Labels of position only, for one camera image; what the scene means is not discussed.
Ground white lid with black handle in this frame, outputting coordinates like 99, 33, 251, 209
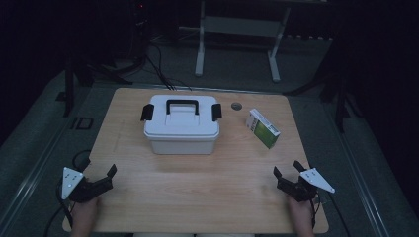
140, 94, 222, 138

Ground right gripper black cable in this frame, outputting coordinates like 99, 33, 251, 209
309, 192, 350, 237

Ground black tripod stand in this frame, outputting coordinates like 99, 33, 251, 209
55, 42, 146, 119

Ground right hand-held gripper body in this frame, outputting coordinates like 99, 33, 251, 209
276, 167, 336, 202

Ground black square floor bracket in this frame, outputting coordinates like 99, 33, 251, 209
69, 117, 95, 131

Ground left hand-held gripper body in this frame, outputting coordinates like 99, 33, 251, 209
61, 167, 115, 203

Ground white plastic storage box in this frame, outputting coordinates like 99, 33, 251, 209
143, 129, 220, 156

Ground person's right hand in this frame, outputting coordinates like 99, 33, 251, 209
287, 196, 314, 229

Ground black floor cables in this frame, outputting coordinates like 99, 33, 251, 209
144, 42, 193, 92

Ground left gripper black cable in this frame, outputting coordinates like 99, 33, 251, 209
42, 149, 92, 237

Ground white metal stand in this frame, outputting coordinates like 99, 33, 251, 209
195, 0, 292, 84

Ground black stand with angled legs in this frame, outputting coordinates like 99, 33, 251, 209
283, 36, 364, 134

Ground green and white medicine box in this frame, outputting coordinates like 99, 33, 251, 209
245, 108, 282, 150

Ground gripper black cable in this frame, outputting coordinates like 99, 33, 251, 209
42, 149, 92, 237
309, 192, 350, 237

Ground person's left hand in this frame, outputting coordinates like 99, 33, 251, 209
70, 197, 100, 228

